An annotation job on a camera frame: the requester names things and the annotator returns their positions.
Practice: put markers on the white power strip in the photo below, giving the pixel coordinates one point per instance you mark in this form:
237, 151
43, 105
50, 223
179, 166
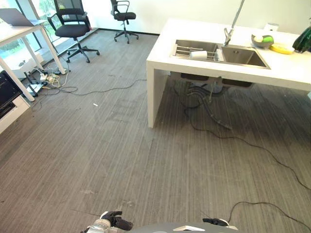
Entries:
48, 78

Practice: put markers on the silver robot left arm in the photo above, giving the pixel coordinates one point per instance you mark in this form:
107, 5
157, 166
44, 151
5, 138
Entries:
99, 226

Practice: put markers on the dark green glass bottle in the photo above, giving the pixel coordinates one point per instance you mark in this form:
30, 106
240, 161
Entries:
302, 40

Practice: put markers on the white ball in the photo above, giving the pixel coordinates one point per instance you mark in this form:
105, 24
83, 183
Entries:
258, 38

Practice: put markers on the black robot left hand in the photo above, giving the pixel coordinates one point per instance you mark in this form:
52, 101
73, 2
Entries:
121, 223

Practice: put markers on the grey laptop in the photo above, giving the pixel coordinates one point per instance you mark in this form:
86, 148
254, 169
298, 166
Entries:
14, 17

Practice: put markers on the yellow cloth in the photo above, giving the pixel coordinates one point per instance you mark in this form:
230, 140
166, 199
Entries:
281, 48

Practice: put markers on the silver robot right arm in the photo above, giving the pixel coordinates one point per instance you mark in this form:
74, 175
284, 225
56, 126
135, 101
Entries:
232, 227

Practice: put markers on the steel double sink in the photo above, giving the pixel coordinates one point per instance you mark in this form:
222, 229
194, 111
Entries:
245, 57

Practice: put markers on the steel faucet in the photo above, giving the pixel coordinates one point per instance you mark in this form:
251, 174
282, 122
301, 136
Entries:
228, 34

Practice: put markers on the white cabinet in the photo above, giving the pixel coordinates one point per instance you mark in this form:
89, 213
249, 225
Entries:
17, 106

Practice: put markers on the white desk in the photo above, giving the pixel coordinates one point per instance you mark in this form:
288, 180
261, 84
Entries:
14, 32

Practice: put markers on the white cup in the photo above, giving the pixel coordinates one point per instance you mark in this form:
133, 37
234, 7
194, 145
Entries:
198, 54

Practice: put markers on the white kitchen counter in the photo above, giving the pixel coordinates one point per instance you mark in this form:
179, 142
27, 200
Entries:
286, 65

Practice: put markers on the white socket box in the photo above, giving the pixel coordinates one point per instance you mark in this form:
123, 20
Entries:
272, 26

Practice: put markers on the black dishwasher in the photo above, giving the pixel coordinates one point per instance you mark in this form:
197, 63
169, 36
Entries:
7, 89

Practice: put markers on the small black office chair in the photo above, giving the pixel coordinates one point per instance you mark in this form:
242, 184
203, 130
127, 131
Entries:
124, 16

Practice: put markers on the grey robot torso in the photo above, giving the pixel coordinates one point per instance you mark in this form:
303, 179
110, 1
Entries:
170, 228

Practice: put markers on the grey bowl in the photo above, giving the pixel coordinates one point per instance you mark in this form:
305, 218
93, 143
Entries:
261, 45

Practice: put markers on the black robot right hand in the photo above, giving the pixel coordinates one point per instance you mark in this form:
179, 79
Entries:
215, 221

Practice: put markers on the large black office chair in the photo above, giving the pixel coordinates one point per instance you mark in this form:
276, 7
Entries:
71, 30

